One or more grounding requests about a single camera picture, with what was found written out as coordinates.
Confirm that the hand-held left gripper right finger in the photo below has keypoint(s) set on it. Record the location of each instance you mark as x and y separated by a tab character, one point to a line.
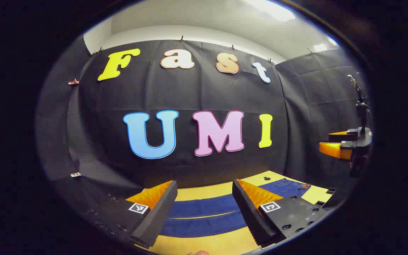
250	219

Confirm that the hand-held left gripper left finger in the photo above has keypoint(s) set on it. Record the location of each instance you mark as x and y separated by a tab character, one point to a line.
159	216

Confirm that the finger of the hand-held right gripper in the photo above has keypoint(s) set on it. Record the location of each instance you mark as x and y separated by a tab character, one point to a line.
344	136
335	149

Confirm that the blue jeans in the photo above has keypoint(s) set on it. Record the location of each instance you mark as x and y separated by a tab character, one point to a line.
204	209

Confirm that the ceiling light panel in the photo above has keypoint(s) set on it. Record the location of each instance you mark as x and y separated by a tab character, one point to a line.
320	47
271	9

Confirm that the copper clip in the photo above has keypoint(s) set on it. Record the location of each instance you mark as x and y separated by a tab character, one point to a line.
73	82

